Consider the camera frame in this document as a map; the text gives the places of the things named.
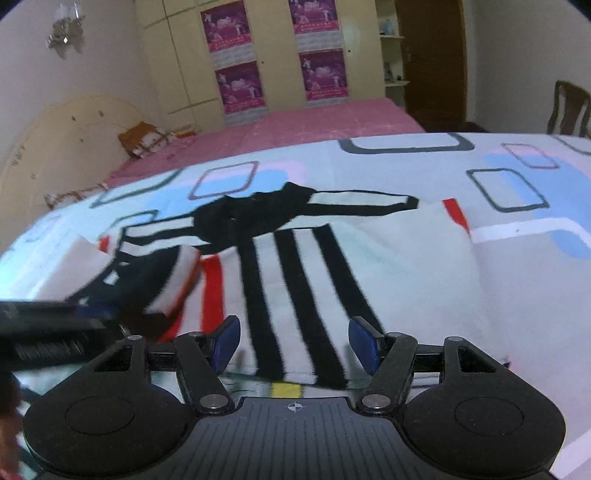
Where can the wooden chair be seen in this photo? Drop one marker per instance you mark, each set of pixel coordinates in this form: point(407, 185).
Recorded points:
point(570, 108)

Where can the printed blanket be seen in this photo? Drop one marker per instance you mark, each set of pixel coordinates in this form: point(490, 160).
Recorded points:
point(521, 286)

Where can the orange and white cushion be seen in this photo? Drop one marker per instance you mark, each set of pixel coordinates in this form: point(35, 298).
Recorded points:
point(144, 141)

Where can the pink bed sheet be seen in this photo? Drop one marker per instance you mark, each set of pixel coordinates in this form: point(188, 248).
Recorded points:
point(295, 129)

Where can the brown wooden door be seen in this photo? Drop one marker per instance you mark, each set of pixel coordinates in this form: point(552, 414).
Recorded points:
point(434, 64)

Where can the cream corner shelf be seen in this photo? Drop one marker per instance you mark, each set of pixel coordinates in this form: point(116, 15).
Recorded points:
point(391, 55)

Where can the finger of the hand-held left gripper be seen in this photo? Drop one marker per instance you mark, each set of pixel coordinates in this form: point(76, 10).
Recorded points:
point(94, 313)

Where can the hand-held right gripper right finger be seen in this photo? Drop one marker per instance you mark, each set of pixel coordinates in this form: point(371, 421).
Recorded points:
point(364, 344)

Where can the cream wardrobe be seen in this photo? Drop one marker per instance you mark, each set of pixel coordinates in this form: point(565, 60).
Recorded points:
point(277, 60)

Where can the wall lamp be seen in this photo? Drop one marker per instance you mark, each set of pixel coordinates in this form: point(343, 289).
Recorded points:
point(65, 30)

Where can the striped knit garment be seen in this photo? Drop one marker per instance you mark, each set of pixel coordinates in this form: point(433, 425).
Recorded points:
point(295, 277)

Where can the purple wall poster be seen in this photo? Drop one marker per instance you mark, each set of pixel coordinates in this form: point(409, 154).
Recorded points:
point(315, 23)
point(224, 26)
point(324, 74)
point(241, 87)

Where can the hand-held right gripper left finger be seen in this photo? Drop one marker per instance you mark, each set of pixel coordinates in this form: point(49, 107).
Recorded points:
point(227, 344)

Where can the cream headboard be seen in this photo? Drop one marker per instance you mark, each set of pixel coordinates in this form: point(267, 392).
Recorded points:
point(55, 147)

